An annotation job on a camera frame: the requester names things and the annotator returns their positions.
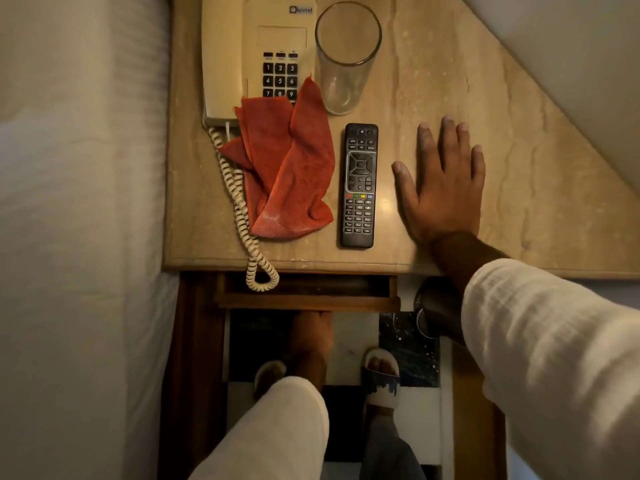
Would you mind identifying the white bed sheet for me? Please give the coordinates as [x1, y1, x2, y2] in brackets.
[0, 0, 180, 480]

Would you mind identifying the person's right hand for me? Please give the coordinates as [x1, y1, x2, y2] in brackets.
[391, 116, 486, 246]

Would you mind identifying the person's right forearm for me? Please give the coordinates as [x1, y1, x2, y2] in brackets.
[431, 231, 640, 480]

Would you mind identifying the red cleaning cloth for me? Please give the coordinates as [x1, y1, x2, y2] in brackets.
[219, 76, 336, 240]

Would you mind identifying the black remote control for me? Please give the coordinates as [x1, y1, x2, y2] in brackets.
[340, 123, 380, 249]

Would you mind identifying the cream telephone base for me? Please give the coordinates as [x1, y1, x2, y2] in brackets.
[242, 0, 319, 104]

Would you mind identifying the person's left hand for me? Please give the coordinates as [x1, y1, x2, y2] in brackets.
[287, 311, 335, 393]

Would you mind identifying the dark round container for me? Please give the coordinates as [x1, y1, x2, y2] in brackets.
[413, 277, 467, 346]

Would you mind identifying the wooden drawer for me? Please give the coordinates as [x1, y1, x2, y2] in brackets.
[215, 273, 401, 313]

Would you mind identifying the cream coiled telephone cord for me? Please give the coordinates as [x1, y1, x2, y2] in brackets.
[207, 122, 281, 293]

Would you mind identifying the cream telephone handset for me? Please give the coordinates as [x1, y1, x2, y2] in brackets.
[201, 0, 249, 128]

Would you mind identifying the clear drinking glass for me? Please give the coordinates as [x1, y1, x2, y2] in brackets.
[314, 1, 383, 116]

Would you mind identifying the grey trouser leg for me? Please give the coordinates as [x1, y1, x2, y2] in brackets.
[359, 414, 427, 480]

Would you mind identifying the white slipper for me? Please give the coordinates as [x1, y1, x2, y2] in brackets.
[360, 347, 401, 421]
[253, 359, 288, 401]

